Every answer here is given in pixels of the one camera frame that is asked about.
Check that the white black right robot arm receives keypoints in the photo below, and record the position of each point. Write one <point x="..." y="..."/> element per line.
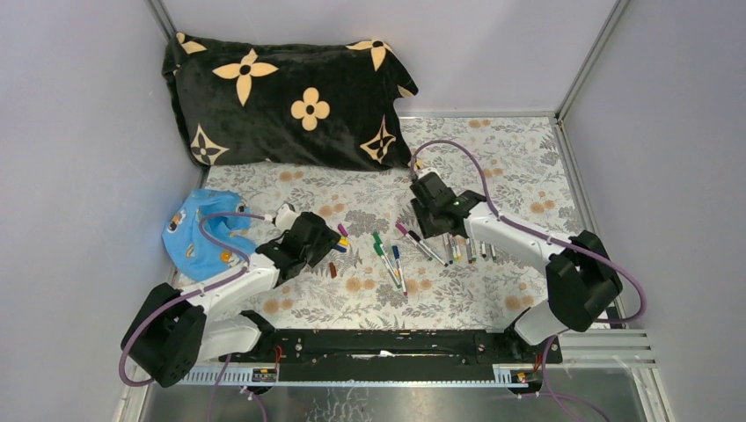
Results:
<point x="580" y="284"/>

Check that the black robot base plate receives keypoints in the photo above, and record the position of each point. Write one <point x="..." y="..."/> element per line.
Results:
<point x="394" y="356"/>

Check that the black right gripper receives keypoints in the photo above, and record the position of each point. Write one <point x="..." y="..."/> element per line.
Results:
<point x="428" y="230"/>

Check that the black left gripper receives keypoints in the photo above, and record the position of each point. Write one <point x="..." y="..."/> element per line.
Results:
<point x="326" y="243"/>

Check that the aluminium frame rail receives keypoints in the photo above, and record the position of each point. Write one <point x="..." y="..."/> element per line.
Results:
<point x="625" y="349"/>

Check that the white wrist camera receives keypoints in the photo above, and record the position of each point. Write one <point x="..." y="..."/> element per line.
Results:
<point x="285" y="217"/>
<point x="425" y="172"/>

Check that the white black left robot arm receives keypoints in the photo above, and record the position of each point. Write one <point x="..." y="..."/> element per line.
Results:
<point x="177" y="329"/>

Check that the bundle of coloured marker pens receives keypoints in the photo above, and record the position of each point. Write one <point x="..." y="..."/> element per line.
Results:
<point x="406" y="261"/>

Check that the black floral pillow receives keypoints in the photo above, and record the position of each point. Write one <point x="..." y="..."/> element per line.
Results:
<point x="330" y="106"/>

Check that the blue cartoon cloth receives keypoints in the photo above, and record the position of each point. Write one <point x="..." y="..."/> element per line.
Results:
<point x="207" y="235"/>

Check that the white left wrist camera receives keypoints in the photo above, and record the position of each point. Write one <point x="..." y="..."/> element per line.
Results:
<point x="285" y="217"/>

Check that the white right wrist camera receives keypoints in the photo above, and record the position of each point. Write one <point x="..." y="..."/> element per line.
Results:
<point x="425" y="172"/>

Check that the floral patterned table mat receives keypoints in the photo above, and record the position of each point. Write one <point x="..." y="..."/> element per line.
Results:
<point x="517" y="158"/>

